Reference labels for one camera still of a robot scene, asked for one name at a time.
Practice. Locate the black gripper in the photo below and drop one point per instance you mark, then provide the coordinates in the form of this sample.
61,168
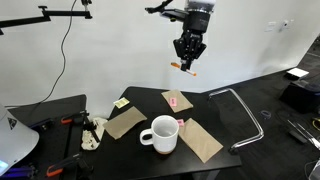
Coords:
190,45

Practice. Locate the orange white marker pen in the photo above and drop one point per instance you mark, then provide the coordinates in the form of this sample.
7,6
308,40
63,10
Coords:
191,72

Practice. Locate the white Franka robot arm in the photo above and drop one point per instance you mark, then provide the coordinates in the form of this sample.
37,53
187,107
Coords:
16,143

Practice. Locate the brown paper napkin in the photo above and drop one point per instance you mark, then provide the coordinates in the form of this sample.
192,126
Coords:
182,104
125,122
200,140

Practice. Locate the white mug cork base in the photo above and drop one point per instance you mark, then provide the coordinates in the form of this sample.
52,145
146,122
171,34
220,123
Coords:
165,141

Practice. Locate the white flat box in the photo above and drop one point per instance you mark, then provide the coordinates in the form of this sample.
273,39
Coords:
297,72

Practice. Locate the black box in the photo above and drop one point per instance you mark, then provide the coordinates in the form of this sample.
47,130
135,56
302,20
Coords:
300,96

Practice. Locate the white crumpled cloth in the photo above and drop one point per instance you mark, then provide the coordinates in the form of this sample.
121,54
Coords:
88,140

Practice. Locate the orange black bar clamp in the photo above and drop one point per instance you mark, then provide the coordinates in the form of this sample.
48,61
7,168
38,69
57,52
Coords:
75,118
63,165

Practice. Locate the metal rods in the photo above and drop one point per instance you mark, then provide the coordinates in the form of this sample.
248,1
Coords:
305,133

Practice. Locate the black blue clamp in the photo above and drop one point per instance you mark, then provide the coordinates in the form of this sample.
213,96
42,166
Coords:
41,125

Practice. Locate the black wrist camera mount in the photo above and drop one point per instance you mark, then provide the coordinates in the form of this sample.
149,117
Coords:
173,14

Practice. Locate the chrome bent tube frame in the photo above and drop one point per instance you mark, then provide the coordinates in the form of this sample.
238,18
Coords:
247,110

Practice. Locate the white wall outlet plate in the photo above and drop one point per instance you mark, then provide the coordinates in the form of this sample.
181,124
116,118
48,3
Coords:
271,26

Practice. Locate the white wall device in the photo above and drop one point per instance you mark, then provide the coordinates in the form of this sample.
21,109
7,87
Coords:
285,24

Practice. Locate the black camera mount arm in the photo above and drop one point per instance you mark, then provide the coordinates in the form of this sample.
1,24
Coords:
63,13

